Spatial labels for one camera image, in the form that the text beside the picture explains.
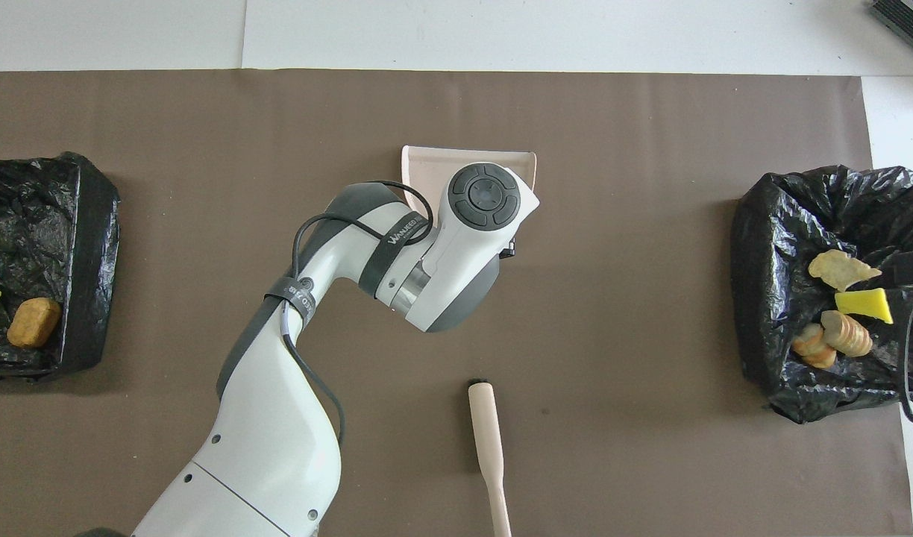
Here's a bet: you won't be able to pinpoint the brown oval bread lump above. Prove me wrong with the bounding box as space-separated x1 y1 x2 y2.
7 297 63 349

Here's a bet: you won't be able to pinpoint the beige trash lump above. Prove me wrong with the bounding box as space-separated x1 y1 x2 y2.
809 249 883 292
791 323 838 370
821 310 873 357

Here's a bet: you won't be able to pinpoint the beige hand brush black bristles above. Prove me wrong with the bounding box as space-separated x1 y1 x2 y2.
467 379 513 537

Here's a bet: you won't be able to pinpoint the pink plastic dustpan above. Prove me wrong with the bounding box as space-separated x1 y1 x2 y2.
401 145 538 214

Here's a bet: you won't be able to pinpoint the black bag lined bin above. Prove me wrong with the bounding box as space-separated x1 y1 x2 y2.
0 152 121 381
730 165 913 425

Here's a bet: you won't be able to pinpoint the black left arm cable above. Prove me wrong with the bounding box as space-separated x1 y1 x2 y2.
280 180 436 448

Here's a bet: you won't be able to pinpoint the brown paper table mat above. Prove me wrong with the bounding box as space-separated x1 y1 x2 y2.
0 69 913 537

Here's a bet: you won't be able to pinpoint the black ribbed panel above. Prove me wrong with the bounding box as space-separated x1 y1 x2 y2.
870 0 913 64

